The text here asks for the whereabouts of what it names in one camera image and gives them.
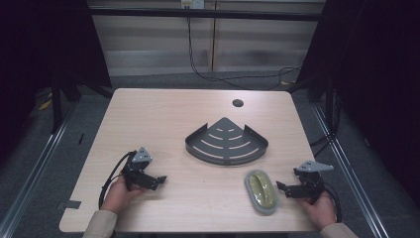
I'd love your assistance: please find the yellow tape piece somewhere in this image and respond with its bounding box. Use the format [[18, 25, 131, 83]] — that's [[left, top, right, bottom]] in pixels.
[[38, 98, 53, 112]]

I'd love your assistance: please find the long black floor cable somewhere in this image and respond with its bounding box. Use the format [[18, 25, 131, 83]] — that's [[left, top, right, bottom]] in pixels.
[[186, 16, 302, 91]]

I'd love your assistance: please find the dark grey metal corner shelf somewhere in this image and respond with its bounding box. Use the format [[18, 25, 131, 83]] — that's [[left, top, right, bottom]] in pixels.
[[184, 116, 269, 167]]

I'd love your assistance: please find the person's right hand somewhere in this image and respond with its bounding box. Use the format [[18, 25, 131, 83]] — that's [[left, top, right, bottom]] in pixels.
[[298, 191, 338, 231]]

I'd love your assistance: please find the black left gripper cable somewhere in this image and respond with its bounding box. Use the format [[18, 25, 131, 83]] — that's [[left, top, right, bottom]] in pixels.
[[97, 151, 137, 210]]

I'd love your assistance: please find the aluminium floor rail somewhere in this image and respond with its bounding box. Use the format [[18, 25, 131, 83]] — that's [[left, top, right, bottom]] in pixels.
[[0, 108, 77, 238], [311, 104, 394, 238]]

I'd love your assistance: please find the grey tape strip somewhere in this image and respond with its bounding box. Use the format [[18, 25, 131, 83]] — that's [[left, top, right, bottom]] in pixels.
[[63, 199, 82, 210]]

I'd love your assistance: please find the dark curtain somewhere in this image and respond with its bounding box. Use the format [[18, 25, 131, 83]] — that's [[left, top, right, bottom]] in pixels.
[[296, 0, 420, 206], [0, 0, 113, 160]]

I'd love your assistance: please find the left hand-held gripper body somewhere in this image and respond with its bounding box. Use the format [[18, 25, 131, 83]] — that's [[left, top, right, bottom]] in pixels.
[[120, 147, 159, 192]]

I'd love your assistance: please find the black metal stand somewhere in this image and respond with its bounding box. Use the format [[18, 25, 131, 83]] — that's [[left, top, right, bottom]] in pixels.
[[287, 70, 339, 140], [50, 70, 82, 135]]

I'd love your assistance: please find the white wall socket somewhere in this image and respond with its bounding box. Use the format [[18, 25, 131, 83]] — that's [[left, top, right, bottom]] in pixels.
[[180, 0, 206, 10]]

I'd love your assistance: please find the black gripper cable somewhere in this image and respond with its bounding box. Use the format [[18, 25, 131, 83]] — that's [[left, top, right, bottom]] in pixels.
[[97, 151, 137, 210], [322, 182, 344, 224]]

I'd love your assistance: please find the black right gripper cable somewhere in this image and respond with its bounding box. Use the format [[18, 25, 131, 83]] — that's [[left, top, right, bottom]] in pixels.
[[322, 182, 344, 224]]

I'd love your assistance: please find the person's left hand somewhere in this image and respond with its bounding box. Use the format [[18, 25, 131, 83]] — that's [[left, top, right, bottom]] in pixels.
[[100, 175, 145, 215]]

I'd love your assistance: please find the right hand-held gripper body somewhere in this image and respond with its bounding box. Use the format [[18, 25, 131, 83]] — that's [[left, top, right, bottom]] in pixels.
[[285, 160, 335, 205]]

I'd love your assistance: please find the black horizontal frame bar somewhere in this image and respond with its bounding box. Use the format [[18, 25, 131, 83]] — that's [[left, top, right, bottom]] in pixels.
[[88, 7, 327, 23]]

